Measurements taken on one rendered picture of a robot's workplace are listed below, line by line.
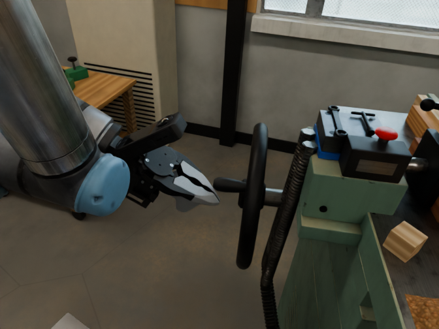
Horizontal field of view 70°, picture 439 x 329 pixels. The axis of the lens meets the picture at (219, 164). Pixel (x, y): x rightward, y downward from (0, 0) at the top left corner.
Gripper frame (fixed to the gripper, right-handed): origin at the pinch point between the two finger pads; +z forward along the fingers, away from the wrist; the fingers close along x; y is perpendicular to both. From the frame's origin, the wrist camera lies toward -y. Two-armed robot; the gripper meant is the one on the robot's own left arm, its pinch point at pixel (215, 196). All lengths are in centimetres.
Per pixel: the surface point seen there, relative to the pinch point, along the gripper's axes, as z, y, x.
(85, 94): -52, 70, -98
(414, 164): 21.9, -22.6, -4.5
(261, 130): 1.4, -10.1, -9.9
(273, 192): 11.4, -1.2, -8.4
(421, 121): 30.7, -25.3, -25.1
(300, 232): 13.6, -5.5, 3.3
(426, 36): 72, -42, -136
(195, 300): 36, 80, -31
